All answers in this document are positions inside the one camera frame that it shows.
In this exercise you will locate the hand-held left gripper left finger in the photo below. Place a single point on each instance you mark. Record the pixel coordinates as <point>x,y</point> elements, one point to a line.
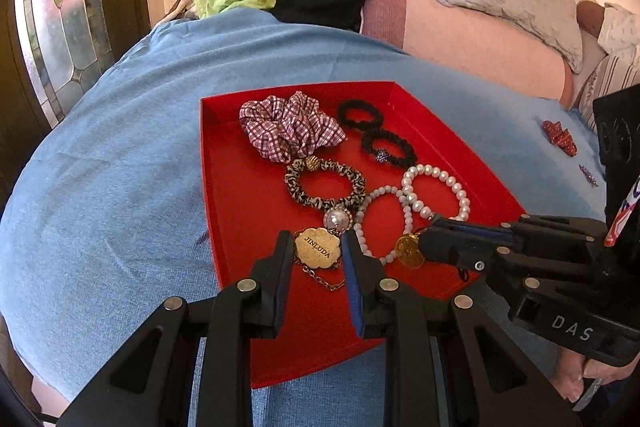
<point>284,279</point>

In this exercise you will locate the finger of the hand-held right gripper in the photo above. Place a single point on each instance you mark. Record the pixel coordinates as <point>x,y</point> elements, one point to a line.
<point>555,234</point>
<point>455,247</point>

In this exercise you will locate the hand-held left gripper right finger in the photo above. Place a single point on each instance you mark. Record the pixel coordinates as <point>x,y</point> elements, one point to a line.
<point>354,289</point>

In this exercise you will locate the round gold pendant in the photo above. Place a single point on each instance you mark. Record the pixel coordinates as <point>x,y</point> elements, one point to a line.
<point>407,252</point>

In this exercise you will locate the red tray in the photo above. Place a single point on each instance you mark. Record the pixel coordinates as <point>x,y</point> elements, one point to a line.
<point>240,207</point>

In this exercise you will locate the leopard print scrunchie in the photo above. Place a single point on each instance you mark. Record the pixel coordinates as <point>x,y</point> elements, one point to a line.
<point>300,194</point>

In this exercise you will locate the black scrunchie with beaded ball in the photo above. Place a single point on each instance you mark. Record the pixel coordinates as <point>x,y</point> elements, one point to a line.
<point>400,162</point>

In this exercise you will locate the person's right hand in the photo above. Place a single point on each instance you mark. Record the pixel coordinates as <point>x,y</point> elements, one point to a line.
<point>575,382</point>

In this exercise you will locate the purple hair clip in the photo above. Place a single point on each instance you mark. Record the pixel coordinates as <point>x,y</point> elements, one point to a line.
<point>589,176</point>

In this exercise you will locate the red bow hair clip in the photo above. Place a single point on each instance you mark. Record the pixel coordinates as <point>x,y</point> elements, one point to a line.
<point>560,138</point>

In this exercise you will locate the pink checked scrunchie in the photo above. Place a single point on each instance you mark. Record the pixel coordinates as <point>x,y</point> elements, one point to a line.
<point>290,127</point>

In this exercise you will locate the striped floral cushion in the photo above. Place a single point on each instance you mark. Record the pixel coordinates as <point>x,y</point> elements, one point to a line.
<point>610,77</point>

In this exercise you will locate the blue blanket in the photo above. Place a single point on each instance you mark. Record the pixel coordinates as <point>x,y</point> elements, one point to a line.
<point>115,187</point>

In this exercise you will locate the pink quilted blanket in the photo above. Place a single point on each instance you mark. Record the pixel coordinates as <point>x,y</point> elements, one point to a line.
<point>475,47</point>

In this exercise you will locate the white patterned cloth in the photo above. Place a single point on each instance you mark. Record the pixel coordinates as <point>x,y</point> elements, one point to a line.
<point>622,29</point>

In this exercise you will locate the mauve pillow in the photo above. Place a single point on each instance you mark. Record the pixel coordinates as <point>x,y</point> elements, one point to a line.
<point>590,19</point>

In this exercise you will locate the black cloth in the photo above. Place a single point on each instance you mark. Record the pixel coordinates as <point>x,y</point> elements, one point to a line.
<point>320,9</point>

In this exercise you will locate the wooden door with stained glass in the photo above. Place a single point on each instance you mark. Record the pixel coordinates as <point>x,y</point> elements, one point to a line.
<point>75,7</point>

